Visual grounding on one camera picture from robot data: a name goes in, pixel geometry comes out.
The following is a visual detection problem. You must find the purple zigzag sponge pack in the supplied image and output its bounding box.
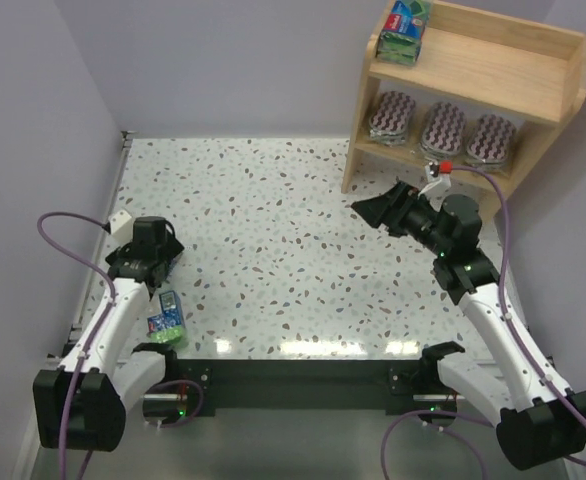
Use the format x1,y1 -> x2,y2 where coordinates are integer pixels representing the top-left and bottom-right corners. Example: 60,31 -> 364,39
464,114 -> 517,172
420,101 -> 467,161
369,91 -> 416,146

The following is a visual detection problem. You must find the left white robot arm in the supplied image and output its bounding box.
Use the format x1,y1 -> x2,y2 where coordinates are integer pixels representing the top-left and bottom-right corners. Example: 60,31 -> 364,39
33,210 -> 184,452

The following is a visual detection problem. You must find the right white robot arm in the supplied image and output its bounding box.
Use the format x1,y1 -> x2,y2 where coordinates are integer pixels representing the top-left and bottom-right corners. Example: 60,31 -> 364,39
352,182 -> 586,471

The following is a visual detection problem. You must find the wooden two-tier shelf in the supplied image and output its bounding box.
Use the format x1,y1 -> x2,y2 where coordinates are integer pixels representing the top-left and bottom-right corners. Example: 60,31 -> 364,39
341,0 -> 586,237

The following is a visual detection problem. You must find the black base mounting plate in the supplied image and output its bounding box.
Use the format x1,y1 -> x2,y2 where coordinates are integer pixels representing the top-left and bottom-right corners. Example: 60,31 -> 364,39
166,359 -> 463,417

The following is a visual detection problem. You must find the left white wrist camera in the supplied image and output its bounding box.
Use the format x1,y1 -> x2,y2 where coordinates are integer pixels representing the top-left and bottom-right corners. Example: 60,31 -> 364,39
104,209 -> 134,244

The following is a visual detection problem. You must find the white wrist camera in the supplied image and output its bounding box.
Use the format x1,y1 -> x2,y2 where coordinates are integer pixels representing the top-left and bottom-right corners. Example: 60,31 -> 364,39
419,161 -> 453,200
104,209 -> 134,244

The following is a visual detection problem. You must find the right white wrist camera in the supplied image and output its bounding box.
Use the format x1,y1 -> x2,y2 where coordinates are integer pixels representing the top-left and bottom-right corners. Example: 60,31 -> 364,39
419,161 -> 453,200

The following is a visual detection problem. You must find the aluminium frame rail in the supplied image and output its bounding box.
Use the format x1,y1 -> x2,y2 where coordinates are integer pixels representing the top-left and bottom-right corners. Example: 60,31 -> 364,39
36,129 -> 124,359

